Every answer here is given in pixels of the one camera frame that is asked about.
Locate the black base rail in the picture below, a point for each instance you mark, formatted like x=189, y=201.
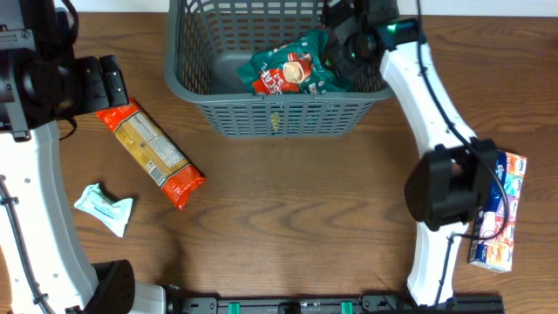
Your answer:
x=365, y=304

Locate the grey plastic lattice basket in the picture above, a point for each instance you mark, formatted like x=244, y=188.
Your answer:
x=207, y=41

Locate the green Nescafe coffee bag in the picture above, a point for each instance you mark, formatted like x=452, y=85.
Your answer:
x=294, y=68

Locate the small teal white sachet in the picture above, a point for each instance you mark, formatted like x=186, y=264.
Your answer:
x=114, y=214

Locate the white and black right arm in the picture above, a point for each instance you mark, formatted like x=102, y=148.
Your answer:
x=456, y=169

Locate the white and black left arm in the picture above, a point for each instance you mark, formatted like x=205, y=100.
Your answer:
x=43, y=83

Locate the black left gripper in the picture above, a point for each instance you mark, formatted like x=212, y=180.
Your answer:
x=95, y=96

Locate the orange spaghetti packet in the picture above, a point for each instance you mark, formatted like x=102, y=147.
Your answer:
x=149, y=145

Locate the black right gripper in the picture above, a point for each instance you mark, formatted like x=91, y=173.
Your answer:
x=338, y=28

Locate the multicolour tissue pack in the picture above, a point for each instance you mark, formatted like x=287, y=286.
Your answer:
x=497, y=254

